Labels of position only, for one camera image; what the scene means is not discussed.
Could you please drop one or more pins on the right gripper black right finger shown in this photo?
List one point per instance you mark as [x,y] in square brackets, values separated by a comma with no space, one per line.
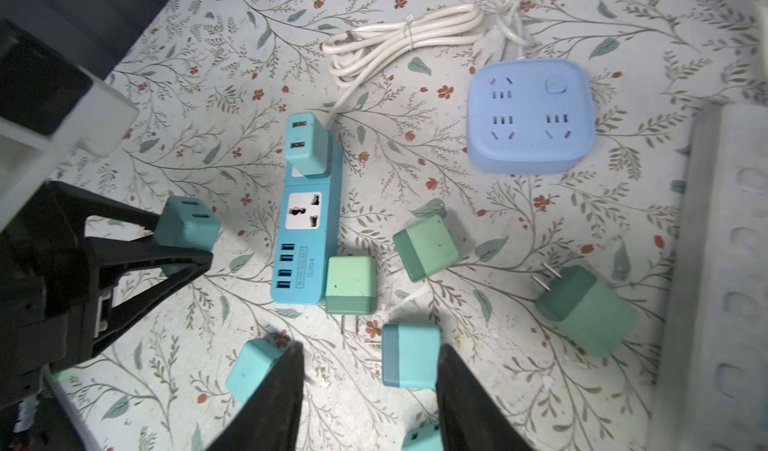
[469,419]

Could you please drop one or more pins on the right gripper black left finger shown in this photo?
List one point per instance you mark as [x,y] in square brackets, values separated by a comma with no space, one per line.
[271,417]

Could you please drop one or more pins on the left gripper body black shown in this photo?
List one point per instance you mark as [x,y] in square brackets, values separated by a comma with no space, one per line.
[50,288]

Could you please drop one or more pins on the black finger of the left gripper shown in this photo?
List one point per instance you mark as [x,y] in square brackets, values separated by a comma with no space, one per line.
[88,269]

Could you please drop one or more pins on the teal plug cube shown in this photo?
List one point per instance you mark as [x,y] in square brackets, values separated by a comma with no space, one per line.
[187,223]
[252,365]
[425,438]
[410,354]
[307,145]

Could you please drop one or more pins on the teal power strip with USB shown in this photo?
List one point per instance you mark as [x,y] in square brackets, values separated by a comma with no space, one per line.
[308,233]

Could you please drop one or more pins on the white long power strip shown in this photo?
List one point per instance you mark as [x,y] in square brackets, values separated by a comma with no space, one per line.
[711,392]

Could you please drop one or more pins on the blue square socket cube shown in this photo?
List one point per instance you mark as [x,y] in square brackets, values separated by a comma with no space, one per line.
[530,117]

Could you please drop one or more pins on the green plug cube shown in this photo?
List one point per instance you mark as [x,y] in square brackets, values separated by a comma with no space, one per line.
[585,310]
[351,286]
[426,248]

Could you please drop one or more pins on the floral patterned table mat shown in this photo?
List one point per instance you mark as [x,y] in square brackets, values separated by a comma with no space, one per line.
[215,82]

